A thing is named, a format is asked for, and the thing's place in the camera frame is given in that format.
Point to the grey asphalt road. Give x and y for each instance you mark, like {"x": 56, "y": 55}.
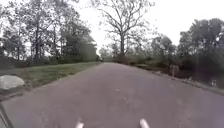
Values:
{"x": 113, "y": 96}

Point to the tall bare tree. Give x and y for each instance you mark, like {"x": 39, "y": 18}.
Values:
{"x": 122, "y": 30}

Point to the grass verge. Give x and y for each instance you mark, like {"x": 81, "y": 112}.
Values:
{"x": 50, "y": 71}

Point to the row of trees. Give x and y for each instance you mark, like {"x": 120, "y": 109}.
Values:
{"x": 43, "y": 36}

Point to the trees and bushes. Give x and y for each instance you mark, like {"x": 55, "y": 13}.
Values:
{"x": 186, "y": 50}

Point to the pale boulder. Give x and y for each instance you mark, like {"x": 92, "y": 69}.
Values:
{"x": 10, "y": 81}

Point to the wooden post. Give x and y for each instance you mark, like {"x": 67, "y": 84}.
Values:
{"x": 174, "y": 70}

